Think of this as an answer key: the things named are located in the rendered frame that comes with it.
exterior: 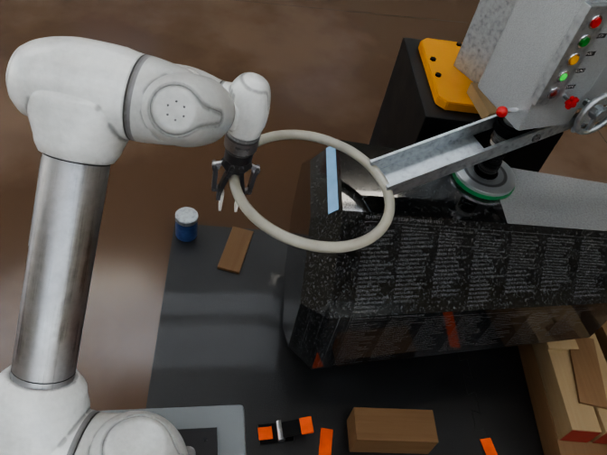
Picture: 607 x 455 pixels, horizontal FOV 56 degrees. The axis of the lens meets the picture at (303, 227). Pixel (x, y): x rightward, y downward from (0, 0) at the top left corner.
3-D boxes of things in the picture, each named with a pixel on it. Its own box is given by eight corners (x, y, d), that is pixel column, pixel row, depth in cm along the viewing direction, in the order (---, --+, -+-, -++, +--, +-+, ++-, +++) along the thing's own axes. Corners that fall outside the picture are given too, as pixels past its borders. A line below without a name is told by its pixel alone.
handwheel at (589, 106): (584, 113, 173) (611, 71, 162) (606, 134, 168) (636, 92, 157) (546, 118, 168) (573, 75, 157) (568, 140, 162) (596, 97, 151)
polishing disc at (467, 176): (448, 181, 186) (449, 179, 185) (459, 144, 200) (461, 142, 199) (510, 205, 183) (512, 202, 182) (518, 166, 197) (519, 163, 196)
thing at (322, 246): (350, 131, 188) (353, 124, 186) (422, 242, 160) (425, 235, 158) (208, 139, 168) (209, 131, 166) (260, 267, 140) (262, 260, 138)
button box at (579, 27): (551, 97, 156) (609, -1, 135) (556, 103, 154) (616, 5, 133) (528, 100, 153) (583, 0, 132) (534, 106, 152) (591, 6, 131)
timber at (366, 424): (349, 451, 205) (356, 440, 196) (346, 420, 213) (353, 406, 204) (428, 454, 209) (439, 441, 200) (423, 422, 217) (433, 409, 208)
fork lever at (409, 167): (554, 94, 189) (557, 81, 185) (592, 131, 178) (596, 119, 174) (365, 162, 179) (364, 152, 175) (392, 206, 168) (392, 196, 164)
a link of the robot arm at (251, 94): (268, 125, 149) (221, 108, 149) (281, 74, 138) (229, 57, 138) (256, 148, 141) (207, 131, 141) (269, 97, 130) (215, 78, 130)
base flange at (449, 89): (415, 44, 261) (419, 34, 258) (515, 57, 268) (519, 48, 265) (436, 109, 229) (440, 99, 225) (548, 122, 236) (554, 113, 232)
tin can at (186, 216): (198, 242, 257) (199, 223, 247) (175, 242, 255) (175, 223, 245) (197, 225, 263) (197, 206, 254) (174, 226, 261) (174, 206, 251)
